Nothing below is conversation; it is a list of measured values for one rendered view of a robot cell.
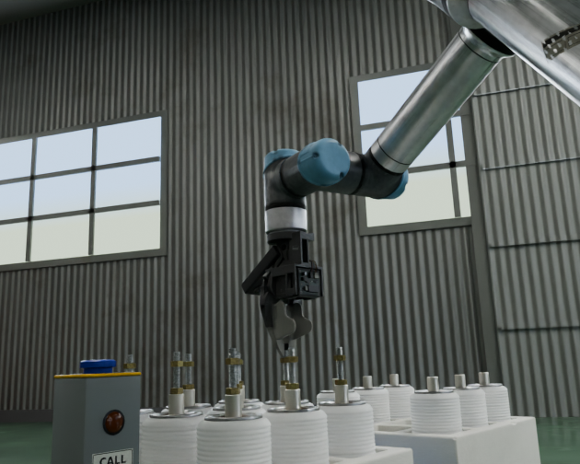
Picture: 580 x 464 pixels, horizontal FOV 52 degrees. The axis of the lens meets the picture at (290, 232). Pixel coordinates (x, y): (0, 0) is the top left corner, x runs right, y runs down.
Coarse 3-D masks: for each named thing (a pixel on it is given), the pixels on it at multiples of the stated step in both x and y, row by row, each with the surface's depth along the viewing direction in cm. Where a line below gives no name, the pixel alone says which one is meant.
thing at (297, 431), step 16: (272, 416) 82; (288, 416) 81; (304, 416) 82; (320, 416) 83; (272, 432) 82; (288, 432) 81; (304, 432) 81; (320, 432) 82; (272, 448) 81; (288, 448) 80; (304, 448) 80; (320, 448) 82
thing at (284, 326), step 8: (272, 304) 103; (280, 304) 103; (280, 312) 103; (280, 320) 102; (288, 320) 101; (272, 328) 102; (280, 328) 102; (288, 328) 101; (272, 336) 103; (280, 336) 102; (280, 344) 103; (280, 352) 103
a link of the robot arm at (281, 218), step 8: (280, 208) 105; (288, 208) 105; (296, 208) 105; (272, 216) 105; (280, 216) 104; (288, 216) 104; (296, 216) 105; (304, 216) 106; (272, 224) 105; (280, 224) 104; (288, 224) 104; (296, 224) 105; (304, 224) 106; (272, 232) 106
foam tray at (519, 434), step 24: (384, 432) 116; (408, 432) 117; (480, 432) 112; (504, 432) 120; (528, 432) 129; (432, 456) 107; (456, 456) 104; (480, 456) 110; (504, 456) 118; (528, 456) 127
